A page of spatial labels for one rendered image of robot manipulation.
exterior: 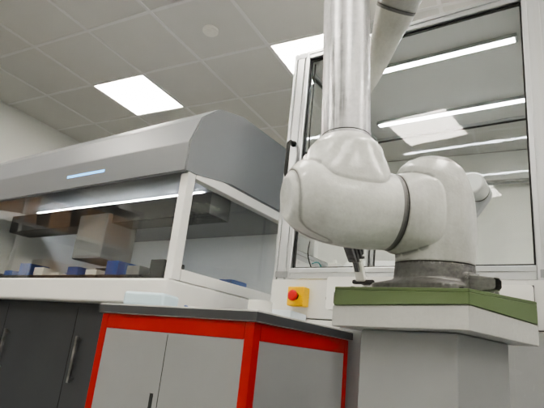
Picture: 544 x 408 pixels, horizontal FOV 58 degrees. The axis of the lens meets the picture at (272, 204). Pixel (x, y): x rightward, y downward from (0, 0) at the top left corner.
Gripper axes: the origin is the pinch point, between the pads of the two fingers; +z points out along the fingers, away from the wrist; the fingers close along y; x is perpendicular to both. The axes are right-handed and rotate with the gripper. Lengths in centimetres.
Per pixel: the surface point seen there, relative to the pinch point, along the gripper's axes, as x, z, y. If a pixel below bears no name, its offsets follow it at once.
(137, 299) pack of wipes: 58, -7, -38
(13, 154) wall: 426, -63, 154
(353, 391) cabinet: 9.7, 42.7, -3.2
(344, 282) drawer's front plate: 8.0, 6.0, 4.0
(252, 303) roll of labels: 19.8, -3.5, -30.4
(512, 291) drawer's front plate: -40.4, 13.7, 15.0
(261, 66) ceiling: 146, -82, 208
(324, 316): 22.6, 22.7, 10.7
